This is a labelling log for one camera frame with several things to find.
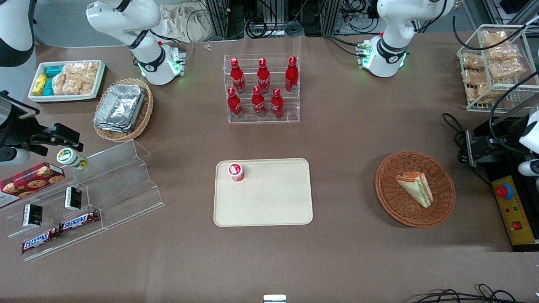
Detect triangular sandwich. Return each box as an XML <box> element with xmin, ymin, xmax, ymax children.
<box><xmin>395</xmin><ymin>171</ymin><xmax>434</xmax><ymax>209</ymax></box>

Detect aluminium frame post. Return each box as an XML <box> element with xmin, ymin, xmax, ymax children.
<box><xmin>320</xmin><ymin>0</ymin><xmax>342</xmax><ymax>35</ymax></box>
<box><xmin>205</xmin><ymin>0</ymin><xmax>230</xmax><ymax>40</ymax></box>

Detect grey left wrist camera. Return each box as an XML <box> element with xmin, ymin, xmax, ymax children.
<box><xmin>518</xmin><ymin>159</ymin><xmax>539</xmax><ymax>177</ymax></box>

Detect clear rice cracker pack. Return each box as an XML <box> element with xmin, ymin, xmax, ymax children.
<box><xmin>488</xmin><ymin>59</ymin><xmax>525</xmax><ymax>80</ymax></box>
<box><xmin>462</xmin><ymin>69</ymin><xmax>485</xmax><ymax>87</ymax></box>
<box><xmin>81</xmin><ymin>61</ymin><xmax>100</xmax><ymax>95</ymax></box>
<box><xmin>462</xmin><ymin>53</ymin><xmax>485</xmax><ymax>70</ymax></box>
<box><xmin>467</xmin><ymin>84</ymin><xmax>491</xmax><ymax>104</ymax></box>
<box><xmin>53</xmin><ymin>72</ymin><xmax>68</xmax><ymax>96</ymax></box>
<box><xmin>488</xmin><ymin>45</ymin><xmax>519</xmax><ymax>61</ymax></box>
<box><xmin>480</xmin><ymin>29</ymin><xmax>508</xmax><ymax>48</ymax></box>
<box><xmin>63</xmin><ymin>62</ymin><xmax>85</xmax><ymax>96</ymax></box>

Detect red tartan cookie box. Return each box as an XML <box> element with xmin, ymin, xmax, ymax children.
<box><xmin>0</xmin><ymin>162</ymin><xmax>66</xmax><ymax>209</ymax></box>

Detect white wire rack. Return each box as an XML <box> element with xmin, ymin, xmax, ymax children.
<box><xmin>457</xmin><ymin>24</ymin><xmax>539</xmax><ymax>113</ymax></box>

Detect beige plastic tray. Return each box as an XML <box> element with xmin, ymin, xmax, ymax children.
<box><xmin>213</xmin><ymin>158</ymin><xmax>314</xmax><ymax>227</ymax></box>

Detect brown round wicker basket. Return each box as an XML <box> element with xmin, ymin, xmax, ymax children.
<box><xmin>375</xmin><ymin>151</ymin><xmax>456</xmax><ymax>228</ymax></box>

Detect beige cloth bag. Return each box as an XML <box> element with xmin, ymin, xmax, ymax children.
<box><xmin>158</xmin><ymin>3</ymin><xmax>215</xmax><ymax>43</ymax></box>

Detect yellow snack packet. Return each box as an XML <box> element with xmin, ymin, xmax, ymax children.
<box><xmin>33</xmin><ymin>74</ymin><xmax>49</xmax><ymax>96</ymax></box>

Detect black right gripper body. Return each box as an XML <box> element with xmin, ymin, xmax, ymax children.
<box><xmin>0</xmin><ymin>92</ymin><xmax>41</xmax><ymax>149</ymax></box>

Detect red cola bottle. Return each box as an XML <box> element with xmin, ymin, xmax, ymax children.
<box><xmin>285</xmin><ymin>56</ymin><xmax>299</xmax><ymax>93</ymax></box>
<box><xmin>270</xmin><ymin>87</ymin><xmax>284</xmax><ymax>119</ymax></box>
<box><xmin>230</xmin><ymin>58</ymin><xmax>246</xmax><ymax>94</ymax></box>
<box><xmin>227</xmin><ymin>87</ymin><xmax>243</xmax><ymax>119</ymax></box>
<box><xmin>251</xmin><ymin>85</ymin><xmax>267</xmax><ymax>118</ymax></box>
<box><xmin>257</xmin><ymin>58</ymin><xmax>271</xmax><ymax>94</ymax></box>

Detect grey metal bracket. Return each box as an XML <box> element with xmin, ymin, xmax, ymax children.
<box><xmin>465</xmin><ymin>130</ymin><xmax>491</xmax><ymax>167</ymax></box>

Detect black power cable with plug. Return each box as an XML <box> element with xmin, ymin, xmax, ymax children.
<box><xmin>442</xmin><ymin>113</ymin><xmax>469</xmax><ymax>164</ymax></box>

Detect black cable bundle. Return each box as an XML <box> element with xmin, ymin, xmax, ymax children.
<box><xmin>415</xmin><ymin>283</ymin><xmax>539</xmax><ymax>303</ymax></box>

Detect clear acrylic tiered stand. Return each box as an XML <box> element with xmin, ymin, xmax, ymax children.
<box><xmin>6</xmin><ymin>140</ymin><xmax>165</xmax><ymax>261</ymax></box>

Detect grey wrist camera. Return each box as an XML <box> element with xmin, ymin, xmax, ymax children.
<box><xmin>518</xmin><ymin>159</ymin><xmax>539</xmax><ymax>177</ymax></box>
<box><xmin>0</xmin><ymin>147</ymin><xmax>30</xmax><ymax>165</ymax></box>

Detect small black box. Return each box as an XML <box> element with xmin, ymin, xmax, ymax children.
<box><xmin>64</xmin><ymin>187</ymin><xmax>83</xmax><ymax>211</ymax></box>
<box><xmin>22</xmin><ymin>204</ymin><xmax>43</xmax><ymax>228</ymax></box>

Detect red white yogurt bottle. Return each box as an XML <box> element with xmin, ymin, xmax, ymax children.
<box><xmin>228</xmin><ymin>162</ymin><xmax>245</xmax><ymax>182</ymax></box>

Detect green white capped bottle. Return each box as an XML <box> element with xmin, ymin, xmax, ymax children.
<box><xmin>57</xmin><ymin>148</ymin><xmax>89</xmax><ymax>170</ymax></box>

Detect clear acrylic bottle rack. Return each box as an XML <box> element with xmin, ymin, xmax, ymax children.
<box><xmin>223</xmin><ymin>53</ymin><xmax>300</xmax><ymax>124</ymax></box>

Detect white rectangular snack bin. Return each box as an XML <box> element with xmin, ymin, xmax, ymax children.
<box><xmin>28</xmin><ymin>60</ymin><xmax>106</xmax><ymax>103</ymax></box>

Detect Snickers chocolate bar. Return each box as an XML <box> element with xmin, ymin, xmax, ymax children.
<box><xmin>21</xmin><ymin>228</ymin><xmax>60</xmax><ymax>255</ymax></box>
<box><xmin>59</xmin><ymin>210</ymin><xmax>100</xmax><ymax>233</ymax></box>

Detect aluminium foil container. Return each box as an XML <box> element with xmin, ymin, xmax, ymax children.
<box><xmin>96</xmin><ymin>83</ymin><xmax>146</xmax><ymax>128</ymax></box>
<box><xmin>93</xmin><ymin>113</ymin><xmax>136</xmax><ymax>133</ymax></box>

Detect tan oval wicker basket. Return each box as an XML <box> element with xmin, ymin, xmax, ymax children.
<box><xmin>93</xmin><ymin>78</ymin><xmax>154</xmax><ymax>143</ymax></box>

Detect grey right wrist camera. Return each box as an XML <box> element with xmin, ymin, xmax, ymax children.
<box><xmin>0</xmin><ymin>147</ymin><xmax>30</xmax><ymax>165</ymax></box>

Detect coiled black cables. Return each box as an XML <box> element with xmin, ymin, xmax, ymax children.
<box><xmin>246</xmin><ymin>17</ymin><xmax>304</xmax><ymax>38</ymax></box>

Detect black yellow control box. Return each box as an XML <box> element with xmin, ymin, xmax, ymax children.
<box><xmin>491</xmin><ymin>99</ymin><xmax>539</xmax><ymax>252</ymax></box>

